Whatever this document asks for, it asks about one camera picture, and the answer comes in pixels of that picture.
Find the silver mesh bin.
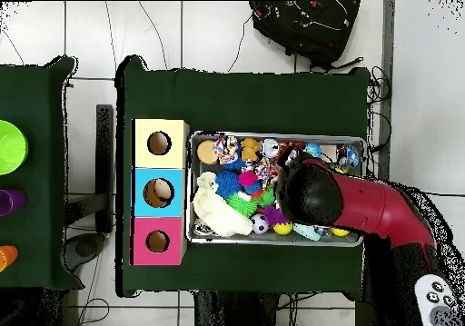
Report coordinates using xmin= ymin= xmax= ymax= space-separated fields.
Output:
xmin=186 ymin=130 xmax=366 ymax=248

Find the wooden box with three holes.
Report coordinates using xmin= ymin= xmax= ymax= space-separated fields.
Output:
xmin=130 ymin=118 xmax=191 ymax=267

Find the blue spiky ball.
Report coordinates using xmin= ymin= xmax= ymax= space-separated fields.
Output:
xmin=214 ymin=170 xmax=242 ymax=201

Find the pink spiky ball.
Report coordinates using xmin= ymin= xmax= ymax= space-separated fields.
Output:
xmin=238 ymin=170 xmax=260 ymax=188

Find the orange plush toy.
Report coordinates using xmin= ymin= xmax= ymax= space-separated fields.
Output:
xmin=240 ymin=137 xmax=262 ymax=163

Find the silver drink can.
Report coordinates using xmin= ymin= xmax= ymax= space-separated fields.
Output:
xmin=260 ymin=137 xmax=282 ymax=159

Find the cream cloth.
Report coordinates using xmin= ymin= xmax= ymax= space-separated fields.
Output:
xmin=192 ymin=171 xmax=254 ymax=238

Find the purple spiky ball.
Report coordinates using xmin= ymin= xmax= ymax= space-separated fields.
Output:
xmin=259 ymin=205 xmax=292 ymax=227

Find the small soccer ball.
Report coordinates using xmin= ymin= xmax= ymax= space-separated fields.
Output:
xmin=250 ymin=213 xmax=271 ymax=235

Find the dark green cloth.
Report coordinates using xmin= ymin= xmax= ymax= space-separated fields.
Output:
xmin=0 ymin=55 xmax=84 ymax=291
xmin=114 ymin=54 xmax=371 ymax=301

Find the blue globe ball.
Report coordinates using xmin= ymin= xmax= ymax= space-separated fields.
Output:
xmin=303 ymin=143 xmax=323 ymax=159

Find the mint green cloth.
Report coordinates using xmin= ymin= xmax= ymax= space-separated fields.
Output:
xmin=292 ymin=222 xmax=322 ymax=242

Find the black backpack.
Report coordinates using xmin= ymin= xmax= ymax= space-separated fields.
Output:
xmin=248 ymin=0 xmax=364 ymax=71

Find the purple plastic cup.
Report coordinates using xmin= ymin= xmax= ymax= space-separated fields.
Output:
xmin=0 ymin=189 xmax=27 ymax=217

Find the green plastic bowl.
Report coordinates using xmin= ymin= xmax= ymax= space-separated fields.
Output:
xmin=0 ymin=119 xmax=29 ymax=176

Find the orange plastic cup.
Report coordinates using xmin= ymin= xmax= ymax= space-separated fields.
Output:
xmin=0 ymin=244 xmax=19 ymax=273

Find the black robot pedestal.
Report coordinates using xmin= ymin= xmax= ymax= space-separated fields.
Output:
xmin=193 ymin=291 xmax=281 ymax=326

